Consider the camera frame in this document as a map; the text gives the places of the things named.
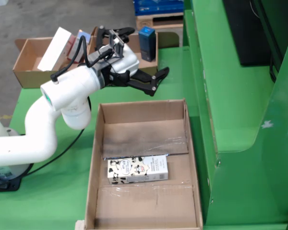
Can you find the pink carton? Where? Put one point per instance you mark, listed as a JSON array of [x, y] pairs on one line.
[[70, 45]]

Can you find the green metal shelf unit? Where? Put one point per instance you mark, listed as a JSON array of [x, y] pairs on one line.
[[232, 95]]

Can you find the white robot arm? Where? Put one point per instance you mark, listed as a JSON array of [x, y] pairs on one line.
[[62, 95]]

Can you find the large cardboard tray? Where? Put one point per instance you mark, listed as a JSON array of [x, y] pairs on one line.
[[146, 206]]

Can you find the plain cardboard box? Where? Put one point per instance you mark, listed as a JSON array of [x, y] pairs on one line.
[[28, 60]]

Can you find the cardboard box with green flap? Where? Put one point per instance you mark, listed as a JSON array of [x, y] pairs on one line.
[[146, 64]]

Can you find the dark blue carton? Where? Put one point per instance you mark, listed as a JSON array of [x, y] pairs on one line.
[[147, 45]]

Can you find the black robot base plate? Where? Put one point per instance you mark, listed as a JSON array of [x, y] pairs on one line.
[[12, 184]]

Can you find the large white carton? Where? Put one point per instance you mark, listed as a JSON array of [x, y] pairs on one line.
[[55, 50]]

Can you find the cow print hand cream box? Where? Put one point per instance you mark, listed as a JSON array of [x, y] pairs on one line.
[[156, 171]]

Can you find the wooden pallet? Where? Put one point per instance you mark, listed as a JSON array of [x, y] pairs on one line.
[[144, 24]]

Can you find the carton with lavender lid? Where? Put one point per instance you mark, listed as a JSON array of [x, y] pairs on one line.
[[82, 43]]

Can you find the beige foam block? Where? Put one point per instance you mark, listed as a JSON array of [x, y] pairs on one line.
[[80, 225]]

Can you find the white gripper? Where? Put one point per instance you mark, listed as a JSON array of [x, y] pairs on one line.
[[127, 61]]

